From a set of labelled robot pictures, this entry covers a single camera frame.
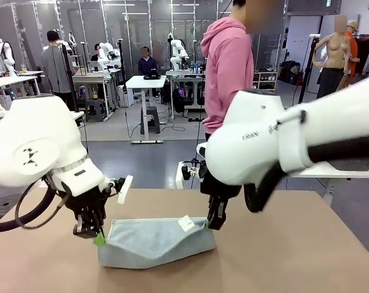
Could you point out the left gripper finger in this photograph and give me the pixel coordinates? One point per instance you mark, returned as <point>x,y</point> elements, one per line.
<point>82,229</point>
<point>100,239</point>

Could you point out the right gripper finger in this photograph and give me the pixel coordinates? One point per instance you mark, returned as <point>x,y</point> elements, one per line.
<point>220,215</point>
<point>211,213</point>

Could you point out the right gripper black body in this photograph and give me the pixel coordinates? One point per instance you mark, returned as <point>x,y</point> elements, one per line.
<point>220,189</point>

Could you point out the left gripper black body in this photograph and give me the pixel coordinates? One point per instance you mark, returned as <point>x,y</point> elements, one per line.
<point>86,201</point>

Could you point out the blue-grey towel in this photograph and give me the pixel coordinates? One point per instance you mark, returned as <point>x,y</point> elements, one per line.
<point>147,244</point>

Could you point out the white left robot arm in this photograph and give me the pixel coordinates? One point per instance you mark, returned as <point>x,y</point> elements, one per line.
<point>34,137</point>

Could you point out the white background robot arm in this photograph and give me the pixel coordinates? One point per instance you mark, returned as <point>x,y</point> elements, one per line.
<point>71,39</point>
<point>106,49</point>
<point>8,53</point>
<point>175,61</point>

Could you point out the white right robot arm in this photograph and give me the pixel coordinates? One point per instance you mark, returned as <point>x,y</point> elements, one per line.
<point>248,122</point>

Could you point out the black round floor base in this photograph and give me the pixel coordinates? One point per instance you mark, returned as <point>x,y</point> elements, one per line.
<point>1,207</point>

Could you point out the white side table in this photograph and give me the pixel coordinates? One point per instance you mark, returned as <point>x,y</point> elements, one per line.
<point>324,174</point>
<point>79,115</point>

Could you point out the grey step stool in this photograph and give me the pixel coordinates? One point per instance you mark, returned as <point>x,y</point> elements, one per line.
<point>95,108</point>
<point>150,119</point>

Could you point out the person in pink hoodie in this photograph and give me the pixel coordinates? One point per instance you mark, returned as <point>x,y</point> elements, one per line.
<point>230,76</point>

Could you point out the white shoe rack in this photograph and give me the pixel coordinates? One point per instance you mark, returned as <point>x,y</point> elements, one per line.
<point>266,81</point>

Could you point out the white background workbench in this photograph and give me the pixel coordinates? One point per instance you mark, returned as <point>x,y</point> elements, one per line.
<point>92,76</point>
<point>181,73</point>
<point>7,81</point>

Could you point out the black tripod pole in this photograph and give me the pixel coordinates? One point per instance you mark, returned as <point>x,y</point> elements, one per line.
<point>307,70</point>
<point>69,76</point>
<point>121,61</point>

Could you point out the white standing desk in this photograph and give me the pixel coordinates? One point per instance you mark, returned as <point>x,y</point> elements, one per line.
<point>146,82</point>

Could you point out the black desk device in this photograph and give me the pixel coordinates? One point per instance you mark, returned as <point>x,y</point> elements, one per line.
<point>152,74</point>

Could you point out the black bag pile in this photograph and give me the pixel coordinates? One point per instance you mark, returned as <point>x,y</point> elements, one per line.
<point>289,71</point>

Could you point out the man in grey shirt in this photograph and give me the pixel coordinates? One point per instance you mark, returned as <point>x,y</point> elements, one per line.
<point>54,67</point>

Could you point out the seated person in navy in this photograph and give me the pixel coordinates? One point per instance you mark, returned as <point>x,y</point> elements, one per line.
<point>147,65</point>

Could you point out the yellow drink cup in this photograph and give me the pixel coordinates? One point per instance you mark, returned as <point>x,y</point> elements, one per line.
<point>24,68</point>

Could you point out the seated person with black hair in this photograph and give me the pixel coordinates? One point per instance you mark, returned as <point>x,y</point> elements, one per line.
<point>96,49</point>

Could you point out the bare mannequin with black trousers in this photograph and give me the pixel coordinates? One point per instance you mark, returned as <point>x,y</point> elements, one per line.
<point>333,49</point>

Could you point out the mannequin with orange shirt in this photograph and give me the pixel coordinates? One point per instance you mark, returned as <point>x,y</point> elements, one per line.
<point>352,45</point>

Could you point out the clothes rack with dark clothes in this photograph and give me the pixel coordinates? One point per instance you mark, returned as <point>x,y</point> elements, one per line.
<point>365,55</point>

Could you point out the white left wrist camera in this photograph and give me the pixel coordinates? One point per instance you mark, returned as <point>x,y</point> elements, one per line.
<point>124,189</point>

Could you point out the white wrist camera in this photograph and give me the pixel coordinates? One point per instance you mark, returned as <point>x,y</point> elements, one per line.
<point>179,178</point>
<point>124,189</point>

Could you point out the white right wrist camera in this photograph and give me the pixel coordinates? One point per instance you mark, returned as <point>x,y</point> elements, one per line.
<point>179,178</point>

